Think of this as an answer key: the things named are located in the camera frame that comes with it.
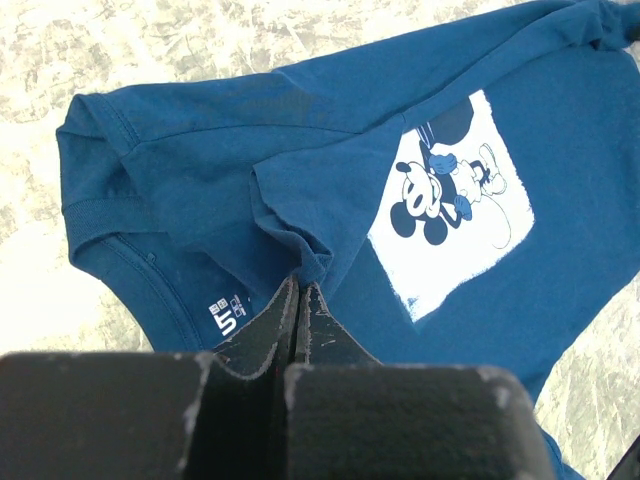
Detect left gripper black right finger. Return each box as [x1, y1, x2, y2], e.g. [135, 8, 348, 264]
[284, 285, 553, 479]

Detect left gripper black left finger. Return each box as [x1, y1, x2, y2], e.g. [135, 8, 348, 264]
[1, 278, 299, 479]

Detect blue mickey mouse t-shirt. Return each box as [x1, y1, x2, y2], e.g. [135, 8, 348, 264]
[54, 0, 640, 480]

